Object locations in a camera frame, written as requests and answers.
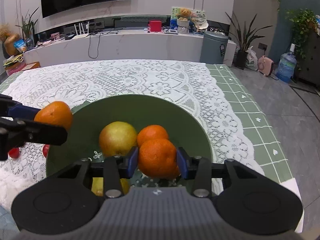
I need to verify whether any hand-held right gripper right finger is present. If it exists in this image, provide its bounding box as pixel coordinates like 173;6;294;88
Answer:
177;147;268;198

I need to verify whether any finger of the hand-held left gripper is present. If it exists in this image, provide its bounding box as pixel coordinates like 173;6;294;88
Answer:
0;119;68;147
0;94;40;120

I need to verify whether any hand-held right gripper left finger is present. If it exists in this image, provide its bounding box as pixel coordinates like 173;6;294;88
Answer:
47;147;139;198

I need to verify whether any orange mandarin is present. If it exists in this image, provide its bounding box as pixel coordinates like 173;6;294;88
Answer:
138;138;181;180
137;124;170;148
34;101;74;131

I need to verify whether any yellow-green pear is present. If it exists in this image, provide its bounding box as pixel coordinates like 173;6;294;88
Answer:
99;121;138;157

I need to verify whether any yellow-red mango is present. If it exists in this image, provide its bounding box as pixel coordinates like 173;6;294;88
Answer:
91;177;130;197

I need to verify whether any green plastic colander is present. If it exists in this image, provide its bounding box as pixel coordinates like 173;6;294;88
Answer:
46;94;214;198

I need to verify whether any pile of boxes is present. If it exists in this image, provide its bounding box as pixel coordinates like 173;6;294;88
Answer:
3;55;27;77

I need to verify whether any blue snack bag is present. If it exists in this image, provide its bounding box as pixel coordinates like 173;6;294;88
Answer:
14;39;27;53

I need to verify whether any golden vase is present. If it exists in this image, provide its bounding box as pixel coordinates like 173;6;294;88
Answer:
4;34;20;56

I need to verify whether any green grid table mat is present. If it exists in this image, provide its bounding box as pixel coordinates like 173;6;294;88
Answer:
0;64;295;183

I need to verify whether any white lace tablecloth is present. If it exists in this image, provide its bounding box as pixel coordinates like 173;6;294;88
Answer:
0;59;265;205

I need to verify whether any dried flower bunch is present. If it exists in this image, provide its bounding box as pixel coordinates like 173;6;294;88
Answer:
0;24;13;42

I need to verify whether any green plant in vase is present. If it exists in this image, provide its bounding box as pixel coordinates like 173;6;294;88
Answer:
15;7;40;50

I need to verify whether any white wifi router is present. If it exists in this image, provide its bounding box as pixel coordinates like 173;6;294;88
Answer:
72;22;90;40

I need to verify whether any white paper sheet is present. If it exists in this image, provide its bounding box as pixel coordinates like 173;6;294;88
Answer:
282;177;304;230

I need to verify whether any white marble media console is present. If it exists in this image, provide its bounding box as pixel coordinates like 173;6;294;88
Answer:
22;14;237;68

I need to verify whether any grey trash bin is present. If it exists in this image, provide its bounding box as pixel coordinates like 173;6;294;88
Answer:
201;31;229;65

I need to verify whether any long-leaf potted plant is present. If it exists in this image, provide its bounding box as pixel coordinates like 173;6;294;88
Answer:
225;11;273;69

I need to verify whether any white plastic bag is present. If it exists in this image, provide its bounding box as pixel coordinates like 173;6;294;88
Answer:
245;46;258;71

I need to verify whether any pink fan heater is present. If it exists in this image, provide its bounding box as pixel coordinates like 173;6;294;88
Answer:
257;55;274;76

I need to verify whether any white wrapped pot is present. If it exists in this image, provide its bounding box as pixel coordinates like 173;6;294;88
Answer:
177;19;190;34

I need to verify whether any red box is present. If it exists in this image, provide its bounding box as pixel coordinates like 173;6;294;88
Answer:
148;20;162;33

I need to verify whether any blue water jug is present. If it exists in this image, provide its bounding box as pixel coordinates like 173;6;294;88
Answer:
276;43;297;83

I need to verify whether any printed round fan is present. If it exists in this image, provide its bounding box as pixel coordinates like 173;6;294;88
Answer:
191;11;209;29

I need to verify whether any brown teddy bear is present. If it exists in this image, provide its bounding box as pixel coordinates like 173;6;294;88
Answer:
177;8;192;20

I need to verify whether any dark grey cabinet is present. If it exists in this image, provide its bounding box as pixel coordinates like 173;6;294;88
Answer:
299;27;320;88

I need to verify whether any trailing green vine plant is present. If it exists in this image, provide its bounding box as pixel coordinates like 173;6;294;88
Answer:
285;8;319;63

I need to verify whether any black cable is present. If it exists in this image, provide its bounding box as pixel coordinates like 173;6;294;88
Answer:
88;30;119;59

